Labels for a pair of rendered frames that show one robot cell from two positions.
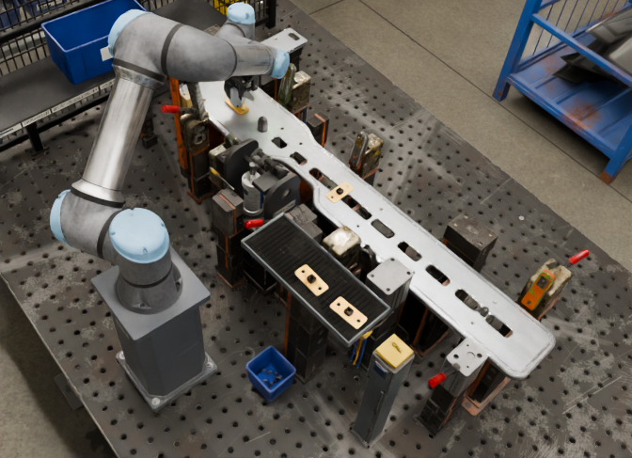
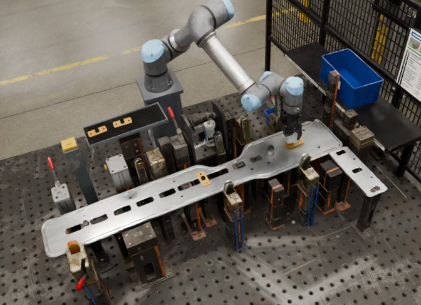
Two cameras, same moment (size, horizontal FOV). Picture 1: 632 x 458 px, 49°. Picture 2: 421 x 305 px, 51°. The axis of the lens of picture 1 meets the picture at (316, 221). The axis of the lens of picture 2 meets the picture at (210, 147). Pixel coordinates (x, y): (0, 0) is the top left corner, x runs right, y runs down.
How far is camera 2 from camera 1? 229 cm
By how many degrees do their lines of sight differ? 70
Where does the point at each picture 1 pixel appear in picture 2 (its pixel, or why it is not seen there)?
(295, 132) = (263, 168)
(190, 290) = (150, 94)
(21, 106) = (304, 59)
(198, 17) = (391, 132)
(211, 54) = (191, 22)
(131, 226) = (153, 44)
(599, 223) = not seen: outside the picture
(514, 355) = (53, 228)
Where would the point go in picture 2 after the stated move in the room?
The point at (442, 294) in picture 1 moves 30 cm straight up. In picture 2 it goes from (108, 207) to (90, 160)
